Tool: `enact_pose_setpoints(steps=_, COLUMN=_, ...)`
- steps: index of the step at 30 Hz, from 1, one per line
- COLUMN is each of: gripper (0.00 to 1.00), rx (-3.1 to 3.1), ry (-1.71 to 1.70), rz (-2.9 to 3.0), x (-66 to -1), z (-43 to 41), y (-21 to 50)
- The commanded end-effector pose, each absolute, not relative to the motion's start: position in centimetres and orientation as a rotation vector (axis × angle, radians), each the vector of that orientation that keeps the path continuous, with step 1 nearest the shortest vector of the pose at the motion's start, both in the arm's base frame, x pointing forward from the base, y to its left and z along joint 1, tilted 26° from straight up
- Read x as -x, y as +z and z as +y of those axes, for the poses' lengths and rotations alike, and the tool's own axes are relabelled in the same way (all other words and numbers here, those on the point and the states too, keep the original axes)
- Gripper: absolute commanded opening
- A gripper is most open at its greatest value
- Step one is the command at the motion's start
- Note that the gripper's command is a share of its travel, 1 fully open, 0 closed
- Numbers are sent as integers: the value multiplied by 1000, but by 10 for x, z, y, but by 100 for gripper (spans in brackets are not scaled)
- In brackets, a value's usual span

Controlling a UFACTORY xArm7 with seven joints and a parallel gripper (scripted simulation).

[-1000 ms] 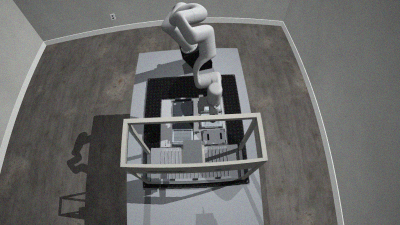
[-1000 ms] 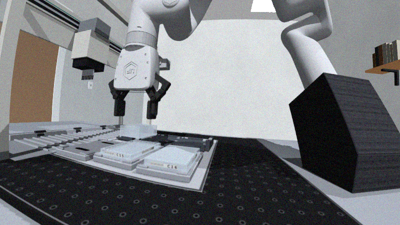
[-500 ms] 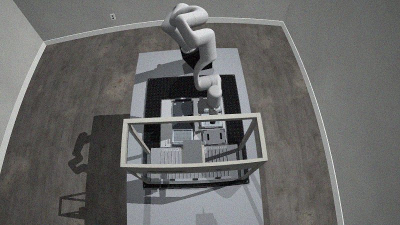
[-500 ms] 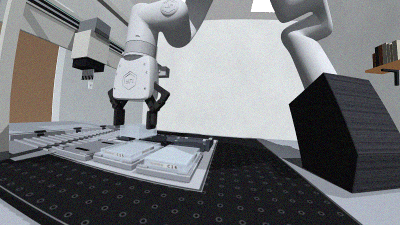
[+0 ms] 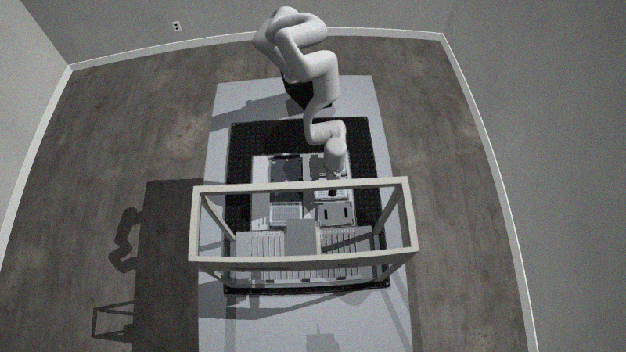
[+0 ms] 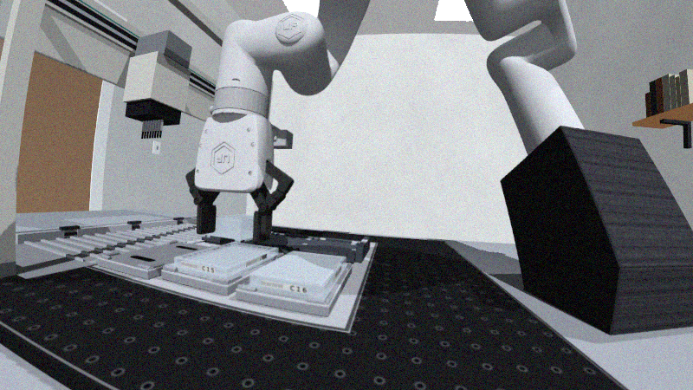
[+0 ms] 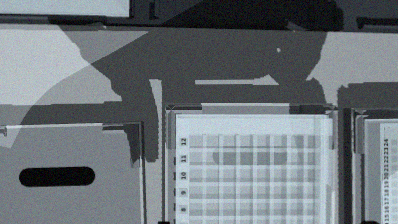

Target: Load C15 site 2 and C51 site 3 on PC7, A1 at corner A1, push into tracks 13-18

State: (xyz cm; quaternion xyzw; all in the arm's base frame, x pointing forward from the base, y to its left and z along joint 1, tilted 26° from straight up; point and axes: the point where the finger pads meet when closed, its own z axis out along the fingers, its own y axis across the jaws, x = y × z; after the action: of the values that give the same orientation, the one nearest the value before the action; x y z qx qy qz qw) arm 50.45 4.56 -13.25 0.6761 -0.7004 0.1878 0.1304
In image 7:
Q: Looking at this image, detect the white well plate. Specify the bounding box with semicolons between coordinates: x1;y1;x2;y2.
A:
176;114;332;224

